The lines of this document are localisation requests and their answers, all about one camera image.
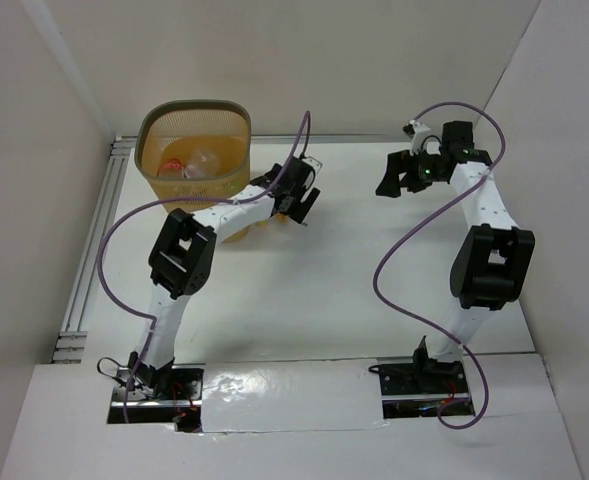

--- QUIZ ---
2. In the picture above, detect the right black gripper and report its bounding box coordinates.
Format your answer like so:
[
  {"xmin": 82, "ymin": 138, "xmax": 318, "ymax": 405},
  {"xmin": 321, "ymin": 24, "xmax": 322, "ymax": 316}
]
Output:
[{"xmin": 376, "ymin": 145, "xmax": 446, "ymax": 198}]

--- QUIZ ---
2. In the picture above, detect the clear bottle orange cap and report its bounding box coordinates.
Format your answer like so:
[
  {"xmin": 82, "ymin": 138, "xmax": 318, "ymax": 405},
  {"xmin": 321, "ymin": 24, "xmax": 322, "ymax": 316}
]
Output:
[{"xmin": 255, "ymin": 213, "xmax": 290, "ymax": 227}]

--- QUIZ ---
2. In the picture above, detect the green plastic bottle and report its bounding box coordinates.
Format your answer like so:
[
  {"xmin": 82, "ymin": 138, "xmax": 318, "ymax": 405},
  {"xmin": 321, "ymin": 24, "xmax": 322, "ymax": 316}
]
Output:
[{"xmin": 223, "ymin": 179, "xmax": 247, "ymax": 197}]

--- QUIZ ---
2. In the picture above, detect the red cap cola bottle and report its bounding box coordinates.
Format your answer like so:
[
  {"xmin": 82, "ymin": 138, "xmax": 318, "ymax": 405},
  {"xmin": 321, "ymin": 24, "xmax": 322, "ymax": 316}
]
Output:
[{"xmin": 157, "ymin": 158, "xmax": 185, "ymax": 180}]

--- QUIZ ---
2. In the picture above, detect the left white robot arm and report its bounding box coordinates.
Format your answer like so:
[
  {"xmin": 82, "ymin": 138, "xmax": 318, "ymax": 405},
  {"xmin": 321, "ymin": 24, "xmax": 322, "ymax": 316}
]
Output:
[{"xmin": 128, "ymin": 155, "xmax": 322, "ymax": 399}]

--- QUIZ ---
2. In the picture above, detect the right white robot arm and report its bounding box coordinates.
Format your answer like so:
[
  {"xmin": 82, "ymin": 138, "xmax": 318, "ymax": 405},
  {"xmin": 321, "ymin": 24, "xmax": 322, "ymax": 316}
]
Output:
[{"xmin": 375, "ymin": 120, "xmax": 535, "ymax": 392}]

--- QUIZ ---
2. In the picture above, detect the yellow mesh waste bin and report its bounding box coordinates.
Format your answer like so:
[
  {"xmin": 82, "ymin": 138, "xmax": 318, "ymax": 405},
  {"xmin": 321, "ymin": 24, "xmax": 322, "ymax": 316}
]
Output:
[{"xmin": 134, "ymin": 99, "xmax": 254, "ymax": 246}]

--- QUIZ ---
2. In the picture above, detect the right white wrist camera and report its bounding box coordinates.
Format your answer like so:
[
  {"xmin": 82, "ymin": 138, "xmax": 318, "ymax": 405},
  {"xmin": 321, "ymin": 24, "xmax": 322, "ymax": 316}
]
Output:
[{"xmin": 402, "ymin": 120, "xmax": 432, "ymax": 155}]

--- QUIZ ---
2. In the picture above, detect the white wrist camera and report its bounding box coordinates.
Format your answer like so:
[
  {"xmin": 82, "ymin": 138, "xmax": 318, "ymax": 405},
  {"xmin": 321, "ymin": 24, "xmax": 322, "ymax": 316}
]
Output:
[
  {"xmin": 402, "ymin": 120, "xmax": 432, "ymax": 155},
  {"xmin": 303, "ymin": 156, "xmax": 323, "ymax": 190}
]

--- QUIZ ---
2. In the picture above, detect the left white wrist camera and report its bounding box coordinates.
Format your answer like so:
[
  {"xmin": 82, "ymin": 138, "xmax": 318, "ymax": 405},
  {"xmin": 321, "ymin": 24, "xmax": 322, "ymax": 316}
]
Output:
[{"xmin": 303, "ymin": 156, "xmax": 323, "ymax": 190}]

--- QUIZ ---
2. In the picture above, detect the aluminium frame rail back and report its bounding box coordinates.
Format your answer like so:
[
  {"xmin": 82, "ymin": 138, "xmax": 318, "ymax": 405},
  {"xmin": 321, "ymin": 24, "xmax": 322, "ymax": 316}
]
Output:
[{"xmin": 251, "ymin": 132, "xmax": 470, "ymax": 146}]

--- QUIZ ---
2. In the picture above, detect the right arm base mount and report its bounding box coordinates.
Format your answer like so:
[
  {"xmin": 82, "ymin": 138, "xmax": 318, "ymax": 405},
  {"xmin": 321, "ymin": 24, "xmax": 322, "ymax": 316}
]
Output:
[{"xmin": 368, "ymin": 339, "xmax": 475, "ymax": 420}]

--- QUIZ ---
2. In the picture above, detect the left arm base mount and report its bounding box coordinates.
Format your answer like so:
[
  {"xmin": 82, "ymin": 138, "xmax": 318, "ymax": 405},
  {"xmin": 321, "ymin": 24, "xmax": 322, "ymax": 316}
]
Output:
[{"xmin": 96, "ymin": 357, "xmax": 204, "ymax": 433}]

